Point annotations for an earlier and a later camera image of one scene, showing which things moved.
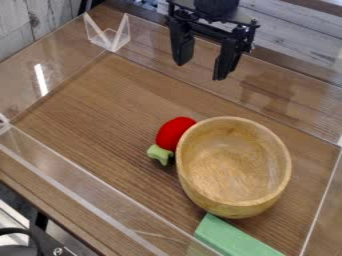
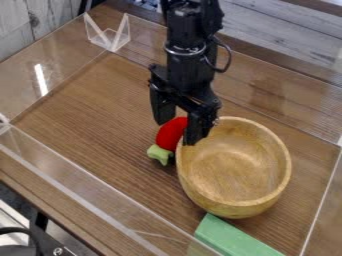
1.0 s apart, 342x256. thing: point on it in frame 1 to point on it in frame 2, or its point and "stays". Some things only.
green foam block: x=230 y=240 stays
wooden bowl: x=234 y=165 stays
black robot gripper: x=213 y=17 to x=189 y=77
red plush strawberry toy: x=167 y=138 stays
